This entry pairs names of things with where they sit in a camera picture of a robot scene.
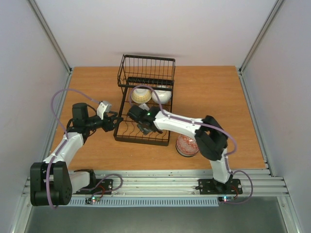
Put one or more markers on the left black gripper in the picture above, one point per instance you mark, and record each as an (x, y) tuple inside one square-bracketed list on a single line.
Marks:
[(107, 127)]

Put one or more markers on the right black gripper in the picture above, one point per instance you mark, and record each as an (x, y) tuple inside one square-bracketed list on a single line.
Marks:
[(145, 127)]

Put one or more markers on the blue yellow patterned bowl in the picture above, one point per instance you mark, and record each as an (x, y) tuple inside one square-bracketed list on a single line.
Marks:
[(140, 95)]

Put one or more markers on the white bowl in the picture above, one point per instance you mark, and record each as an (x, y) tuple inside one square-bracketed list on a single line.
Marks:
[(161, 96)]

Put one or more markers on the red geometric patterned bowl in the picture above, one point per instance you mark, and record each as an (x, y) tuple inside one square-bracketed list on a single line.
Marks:
[(186, 144)]

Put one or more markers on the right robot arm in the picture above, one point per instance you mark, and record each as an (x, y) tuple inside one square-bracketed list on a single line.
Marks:
[(207, 133)]

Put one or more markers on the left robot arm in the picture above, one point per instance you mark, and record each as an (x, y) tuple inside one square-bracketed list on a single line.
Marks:
[(51, 183)]

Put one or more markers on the left small circuit board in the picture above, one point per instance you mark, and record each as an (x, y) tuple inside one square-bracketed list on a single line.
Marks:
[(92, 200)]

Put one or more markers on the small circuit board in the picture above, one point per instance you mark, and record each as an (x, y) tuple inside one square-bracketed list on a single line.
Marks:
[(92, 200), (226, 199)]

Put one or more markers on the right small circuit board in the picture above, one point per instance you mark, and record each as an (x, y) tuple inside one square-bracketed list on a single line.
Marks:
[(226, 199)]

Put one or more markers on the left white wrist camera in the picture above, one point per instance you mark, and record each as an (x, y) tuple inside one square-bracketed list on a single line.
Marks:
[(104, 107)]

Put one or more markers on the black wire dish rack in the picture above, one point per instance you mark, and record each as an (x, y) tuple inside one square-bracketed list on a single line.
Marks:
[(156, 72)]

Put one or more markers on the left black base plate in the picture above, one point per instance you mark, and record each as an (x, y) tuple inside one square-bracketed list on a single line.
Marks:
[(106, 185)]

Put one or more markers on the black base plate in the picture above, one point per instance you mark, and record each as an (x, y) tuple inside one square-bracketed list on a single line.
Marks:
[(106, 185), (209, 187)]

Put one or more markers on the light blue slotted cable duct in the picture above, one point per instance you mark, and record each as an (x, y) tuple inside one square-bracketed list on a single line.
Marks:
[(115, 202)]

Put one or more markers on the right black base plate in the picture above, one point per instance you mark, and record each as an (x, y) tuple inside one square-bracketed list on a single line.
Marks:
[(209, 187)]

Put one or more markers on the left aluminium corner post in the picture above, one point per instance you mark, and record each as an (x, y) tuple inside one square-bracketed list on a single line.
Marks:
[(44, 24)]

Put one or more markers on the aluminium corner post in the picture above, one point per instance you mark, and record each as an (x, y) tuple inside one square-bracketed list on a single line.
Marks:
[(44, 24), (261, 34)]

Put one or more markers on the aluminium frame rail base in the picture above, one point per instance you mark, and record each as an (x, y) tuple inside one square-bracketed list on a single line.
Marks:
[(175, 183)]

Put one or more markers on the right aluminium corner post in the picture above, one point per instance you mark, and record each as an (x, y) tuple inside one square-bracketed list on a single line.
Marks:
[(261, 34)]

